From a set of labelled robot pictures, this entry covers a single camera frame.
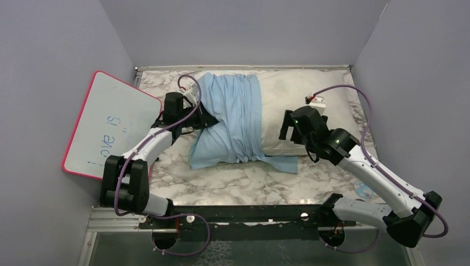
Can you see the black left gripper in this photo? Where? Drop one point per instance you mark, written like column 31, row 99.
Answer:
column 205, row 119

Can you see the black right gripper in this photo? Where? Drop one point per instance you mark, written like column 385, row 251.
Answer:
column 289, row 121

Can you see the white pillow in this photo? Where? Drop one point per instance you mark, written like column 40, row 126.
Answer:
column 286, row 90

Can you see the light blue pillowcase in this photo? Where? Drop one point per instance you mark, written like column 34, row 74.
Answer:
column 236, row 103

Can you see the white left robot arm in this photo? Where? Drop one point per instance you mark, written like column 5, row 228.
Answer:
column 126, row 178

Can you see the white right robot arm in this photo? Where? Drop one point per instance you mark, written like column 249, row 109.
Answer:
column 407, row 211

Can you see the pink framed whiteboard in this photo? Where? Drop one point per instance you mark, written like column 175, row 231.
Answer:
column 114, row 117

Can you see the small blue white packet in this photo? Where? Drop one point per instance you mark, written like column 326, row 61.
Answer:
column 362, row 190

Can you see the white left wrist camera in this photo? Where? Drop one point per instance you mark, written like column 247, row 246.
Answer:
column 192, row 95

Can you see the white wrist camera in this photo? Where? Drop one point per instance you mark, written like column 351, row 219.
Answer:
column 316, row 102
column 192, row 95

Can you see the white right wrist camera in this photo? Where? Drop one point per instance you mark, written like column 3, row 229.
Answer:
column 316, row 102

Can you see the aluminium table edge frame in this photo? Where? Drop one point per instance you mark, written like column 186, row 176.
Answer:
column 193, row 68

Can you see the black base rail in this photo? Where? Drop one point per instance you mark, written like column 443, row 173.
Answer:
column 244, row 223

